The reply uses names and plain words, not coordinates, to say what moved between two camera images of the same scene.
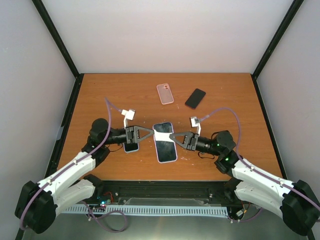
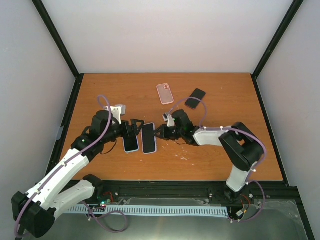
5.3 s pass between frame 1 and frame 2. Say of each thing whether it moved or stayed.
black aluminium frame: stayed
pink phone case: stayed
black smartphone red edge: stayed
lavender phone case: moved
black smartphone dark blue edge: moved
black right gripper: moved
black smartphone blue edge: stayed
